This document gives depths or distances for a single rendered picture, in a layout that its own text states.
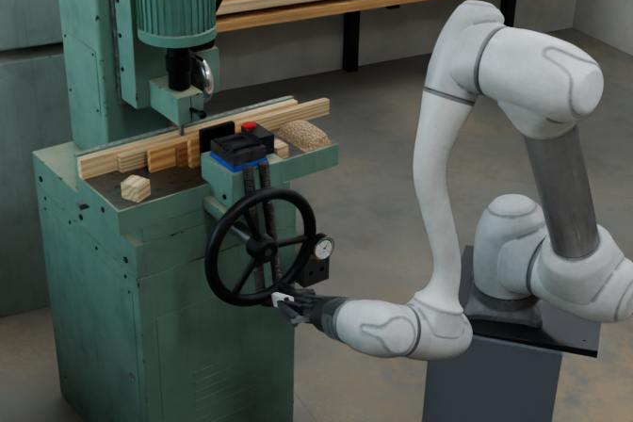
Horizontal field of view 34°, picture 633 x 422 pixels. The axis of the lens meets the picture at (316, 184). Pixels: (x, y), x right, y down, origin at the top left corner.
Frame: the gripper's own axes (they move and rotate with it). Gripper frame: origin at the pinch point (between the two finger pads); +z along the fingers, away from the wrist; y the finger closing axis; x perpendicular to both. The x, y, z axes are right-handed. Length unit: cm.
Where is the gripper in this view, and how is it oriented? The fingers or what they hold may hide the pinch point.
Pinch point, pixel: (283, 301)
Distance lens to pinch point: 228.1
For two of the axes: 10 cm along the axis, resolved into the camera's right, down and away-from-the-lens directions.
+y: -8.0, 2.7, -5.3
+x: 1.8, 9.6, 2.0
